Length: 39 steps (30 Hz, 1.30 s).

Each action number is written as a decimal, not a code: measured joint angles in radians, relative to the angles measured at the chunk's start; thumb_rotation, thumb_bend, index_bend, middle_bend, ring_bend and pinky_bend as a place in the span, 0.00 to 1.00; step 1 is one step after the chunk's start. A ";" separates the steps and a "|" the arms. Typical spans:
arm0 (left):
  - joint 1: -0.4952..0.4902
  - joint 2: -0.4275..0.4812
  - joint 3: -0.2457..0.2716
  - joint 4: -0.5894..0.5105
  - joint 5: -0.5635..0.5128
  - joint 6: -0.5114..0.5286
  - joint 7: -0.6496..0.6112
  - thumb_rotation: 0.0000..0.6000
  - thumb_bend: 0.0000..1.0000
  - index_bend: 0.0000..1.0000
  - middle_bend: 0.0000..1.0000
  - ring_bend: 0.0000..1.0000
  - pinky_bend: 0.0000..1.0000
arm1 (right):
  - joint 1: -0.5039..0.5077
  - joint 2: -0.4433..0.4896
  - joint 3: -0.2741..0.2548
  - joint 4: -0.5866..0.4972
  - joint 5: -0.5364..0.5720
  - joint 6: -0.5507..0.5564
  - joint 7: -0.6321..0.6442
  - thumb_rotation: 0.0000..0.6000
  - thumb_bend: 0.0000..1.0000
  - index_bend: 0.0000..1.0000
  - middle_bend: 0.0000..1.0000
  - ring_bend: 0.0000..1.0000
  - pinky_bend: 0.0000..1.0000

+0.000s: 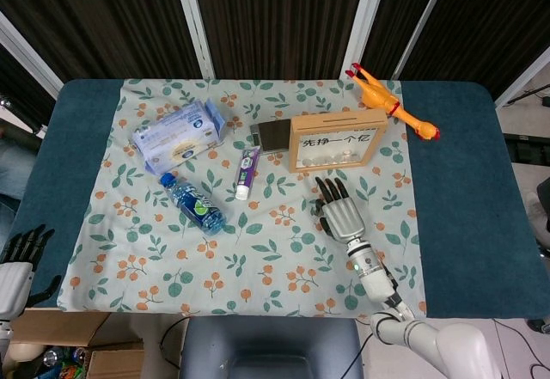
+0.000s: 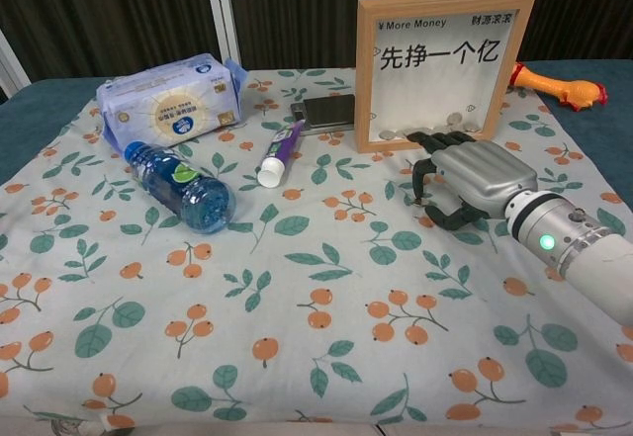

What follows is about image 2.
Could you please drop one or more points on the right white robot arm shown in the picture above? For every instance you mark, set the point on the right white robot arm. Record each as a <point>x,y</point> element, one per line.
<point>569,233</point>

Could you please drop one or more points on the purple toothpaste tube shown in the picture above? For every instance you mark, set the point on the purple toothpaste tube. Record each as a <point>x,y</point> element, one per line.
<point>279,151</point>

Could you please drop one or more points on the wooden frame money box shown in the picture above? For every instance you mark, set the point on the wooden frame money box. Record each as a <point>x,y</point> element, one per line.
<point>435,95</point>

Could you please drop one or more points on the teal table cover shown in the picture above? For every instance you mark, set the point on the teal table cover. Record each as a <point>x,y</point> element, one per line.
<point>29,105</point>

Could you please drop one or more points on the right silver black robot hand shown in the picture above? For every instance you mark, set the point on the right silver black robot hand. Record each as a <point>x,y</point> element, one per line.
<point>479,174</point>

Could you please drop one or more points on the pale blue tissue pack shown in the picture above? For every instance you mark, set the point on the pale blue tissue pack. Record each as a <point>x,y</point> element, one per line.
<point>168,105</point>

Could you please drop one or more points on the floral orange-fruit tablecloth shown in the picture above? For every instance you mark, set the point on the floral orange-fruit tablecloth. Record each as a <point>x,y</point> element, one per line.
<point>316,307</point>

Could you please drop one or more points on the blue plastic water bottle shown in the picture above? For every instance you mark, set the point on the blue plastic water bottle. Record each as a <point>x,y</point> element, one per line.
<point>178,184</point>

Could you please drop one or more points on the black rectangular device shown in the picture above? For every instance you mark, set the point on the black rectangular device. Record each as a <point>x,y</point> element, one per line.
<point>329,110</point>

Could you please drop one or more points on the white partition post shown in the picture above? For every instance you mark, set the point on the white partition post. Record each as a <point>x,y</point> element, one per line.
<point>222,11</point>
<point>12,60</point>

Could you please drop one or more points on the yellow rubber chicken toy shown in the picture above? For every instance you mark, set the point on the yellow rubber chicken toy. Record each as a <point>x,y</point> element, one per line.
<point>569,89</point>

